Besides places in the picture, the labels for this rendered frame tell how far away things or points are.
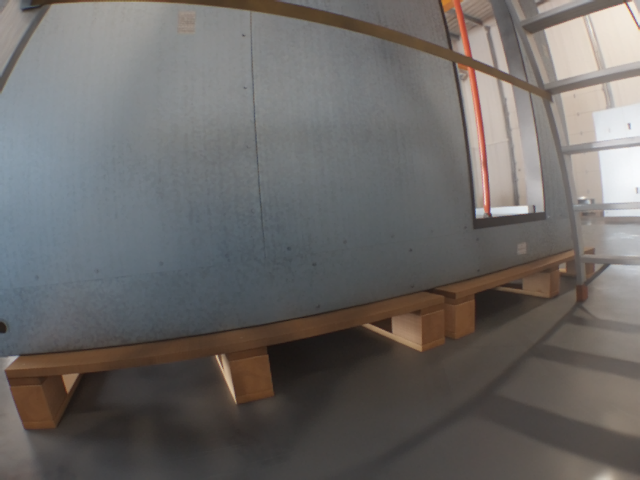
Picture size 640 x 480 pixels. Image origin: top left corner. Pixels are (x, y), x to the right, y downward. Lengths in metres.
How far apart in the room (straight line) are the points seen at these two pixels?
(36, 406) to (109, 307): 0.33
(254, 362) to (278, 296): 0.20
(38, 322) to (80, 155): 0.43
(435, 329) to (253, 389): 0.58
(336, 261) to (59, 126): 0.85
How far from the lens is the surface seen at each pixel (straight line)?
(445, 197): 1.26
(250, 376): 0.88
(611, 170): 7.31
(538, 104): 1.96
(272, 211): 0.93
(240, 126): 0.95
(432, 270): 1.22
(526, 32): 1.33
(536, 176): 1.85
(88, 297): 0.94
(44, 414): 0.97
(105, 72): 1.01
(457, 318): 1.20
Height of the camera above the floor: 0.44
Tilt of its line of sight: 4 degrees down
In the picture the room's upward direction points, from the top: 5 degrees counter-clockwise
